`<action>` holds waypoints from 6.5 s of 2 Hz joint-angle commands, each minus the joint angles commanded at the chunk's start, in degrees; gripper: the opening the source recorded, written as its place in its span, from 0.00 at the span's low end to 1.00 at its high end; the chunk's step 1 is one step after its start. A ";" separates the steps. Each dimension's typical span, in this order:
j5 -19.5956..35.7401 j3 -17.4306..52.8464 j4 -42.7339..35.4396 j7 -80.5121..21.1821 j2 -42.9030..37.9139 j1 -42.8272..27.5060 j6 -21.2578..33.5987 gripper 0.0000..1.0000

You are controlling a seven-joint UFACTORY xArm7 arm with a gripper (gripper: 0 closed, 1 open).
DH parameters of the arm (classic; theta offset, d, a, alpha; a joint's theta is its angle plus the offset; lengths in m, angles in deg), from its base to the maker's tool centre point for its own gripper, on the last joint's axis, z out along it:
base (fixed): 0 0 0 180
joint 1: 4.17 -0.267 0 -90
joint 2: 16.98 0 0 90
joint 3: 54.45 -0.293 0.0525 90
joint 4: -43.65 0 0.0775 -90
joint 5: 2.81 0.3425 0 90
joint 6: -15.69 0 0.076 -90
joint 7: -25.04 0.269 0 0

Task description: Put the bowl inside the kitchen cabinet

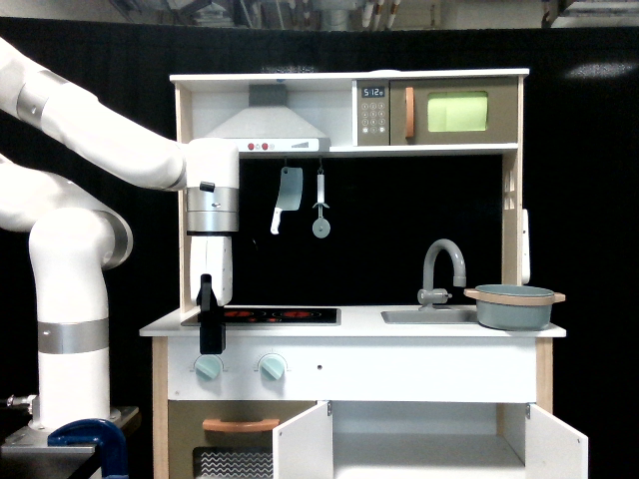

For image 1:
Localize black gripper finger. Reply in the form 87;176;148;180
196;273;226;353

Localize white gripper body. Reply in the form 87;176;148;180
190;236;233;305

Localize grey-blue toy pot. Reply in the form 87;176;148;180
463;284;566;331

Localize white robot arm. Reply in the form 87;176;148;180
1;43;240;430

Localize left white cabinet door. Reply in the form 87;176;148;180
273;401;333;479

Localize white cabinet door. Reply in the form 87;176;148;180
498;403;589;479
273;401;333;479

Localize white wooden toy kitchen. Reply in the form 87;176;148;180
142;68;564;478

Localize right white cabinet door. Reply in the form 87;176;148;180
498;403;589;479

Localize black toy stove top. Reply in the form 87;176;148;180
181;306;342;327

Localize left mint stove knob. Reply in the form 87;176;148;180
194;354;224;382

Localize mint stove knob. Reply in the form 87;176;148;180
194;354;224;382
258;353;288;381

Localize right mint stove knob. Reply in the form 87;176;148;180
258;353;288;381

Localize toy cleaver knife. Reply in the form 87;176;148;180
270;167;304;235

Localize toy pizza cutter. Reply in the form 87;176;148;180
312;169;330;239

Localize grey toy range hood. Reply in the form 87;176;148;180
207;84;330;154

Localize blue c-clamp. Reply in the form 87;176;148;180
47;419;129;479

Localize grey toy sink basin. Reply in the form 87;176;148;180
381;308;478;324

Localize grey toy faucet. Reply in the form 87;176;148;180
417;239;468;312

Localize toy microwave with green window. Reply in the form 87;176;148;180
356;77;519;146

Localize white side-mounted holder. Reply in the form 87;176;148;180
521;209;531;284

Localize toy oven door with handle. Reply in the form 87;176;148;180
168;400;316;478

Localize grey metal base plate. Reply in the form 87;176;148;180
1;405;141;478

